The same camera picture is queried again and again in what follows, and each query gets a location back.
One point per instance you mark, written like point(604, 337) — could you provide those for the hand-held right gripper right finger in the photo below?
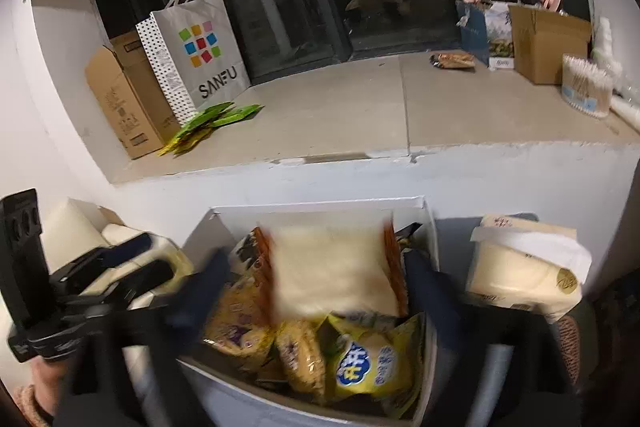
point(425, 287)

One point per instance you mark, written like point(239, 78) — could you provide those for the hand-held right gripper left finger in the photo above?
point(200, 287)

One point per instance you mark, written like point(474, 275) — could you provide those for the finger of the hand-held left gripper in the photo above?
point(130, 247)
point(150, 274)

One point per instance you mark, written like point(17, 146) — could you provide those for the yellow chip packet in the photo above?
point(370, 357)

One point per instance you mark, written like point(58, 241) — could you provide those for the bread packet with orange edges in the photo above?
point(330, 272)

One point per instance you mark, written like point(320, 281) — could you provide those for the white cardboard box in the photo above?
point(300, 219)

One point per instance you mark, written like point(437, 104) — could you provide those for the person's left hand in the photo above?
point(47, 377)

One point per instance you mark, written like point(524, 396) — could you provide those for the white sofa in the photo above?
point(75, 227)

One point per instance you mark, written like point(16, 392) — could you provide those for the beige tissue pack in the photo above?
point(520, 277)

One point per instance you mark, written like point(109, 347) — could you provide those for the tall brown cardboard box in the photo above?
point(125, 102)

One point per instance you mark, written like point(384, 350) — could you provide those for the pile of green packets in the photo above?
point(210, 119)

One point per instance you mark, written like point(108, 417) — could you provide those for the brown patterned slipper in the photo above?
point(569, 347)

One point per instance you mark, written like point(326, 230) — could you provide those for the white paper shopping bag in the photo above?
point(200, 57)

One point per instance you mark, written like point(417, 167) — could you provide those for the brown snack packet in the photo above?
point(452, 61)

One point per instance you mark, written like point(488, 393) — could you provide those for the clear cotton swab container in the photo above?
point(585, 84)

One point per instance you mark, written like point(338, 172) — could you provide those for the open brown cardboard box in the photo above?
point(542, 47)

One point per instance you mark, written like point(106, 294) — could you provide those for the stack of white paper cups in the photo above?
point(627, 109)

